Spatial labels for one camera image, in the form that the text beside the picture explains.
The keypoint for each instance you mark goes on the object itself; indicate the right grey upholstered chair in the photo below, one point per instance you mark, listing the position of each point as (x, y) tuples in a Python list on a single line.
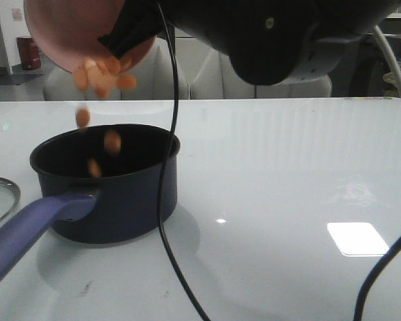
[(216, 80)]

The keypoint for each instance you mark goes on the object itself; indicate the dark side table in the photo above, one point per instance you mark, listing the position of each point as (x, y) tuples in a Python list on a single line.
[(370, 67)]

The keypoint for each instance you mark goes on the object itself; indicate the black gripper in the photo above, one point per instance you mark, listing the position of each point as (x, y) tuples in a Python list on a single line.
[(278, 42)]

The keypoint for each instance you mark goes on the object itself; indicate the grey upholstered chair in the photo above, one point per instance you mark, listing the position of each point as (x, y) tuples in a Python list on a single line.
[(112, 79), (216, 80)]

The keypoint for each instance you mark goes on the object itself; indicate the red trash bin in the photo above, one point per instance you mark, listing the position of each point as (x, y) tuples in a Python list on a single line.
[(28, 53)]

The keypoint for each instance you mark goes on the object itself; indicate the glass lid with blue knob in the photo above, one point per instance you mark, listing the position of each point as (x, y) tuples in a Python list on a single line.
[(9, 197)]

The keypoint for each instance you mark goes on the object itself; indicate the pink plastic bowl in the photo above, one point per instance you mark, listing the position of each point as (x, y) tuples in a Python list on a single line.
[(67, 31)]

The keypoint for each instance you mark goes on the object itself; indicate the orange ham slice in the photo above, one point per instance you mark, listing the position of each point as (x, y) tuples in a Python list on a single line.
[(82, 118), (94, 169), (112, 142)]

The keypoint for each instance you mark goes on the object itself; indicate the left grey upholstered chair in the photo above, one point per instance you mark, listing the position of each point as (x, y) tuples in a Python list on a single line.
[(112, 79)]

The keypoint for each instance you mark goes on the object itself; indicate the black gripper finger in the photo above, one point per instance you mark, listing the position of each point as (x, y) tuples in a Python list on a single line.
[(135, 30)]

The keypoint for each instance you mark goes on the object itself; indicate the dark blue saucepan purple handle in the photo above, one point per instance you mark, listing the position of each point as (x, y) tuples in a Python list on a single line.
[(137, 189)]

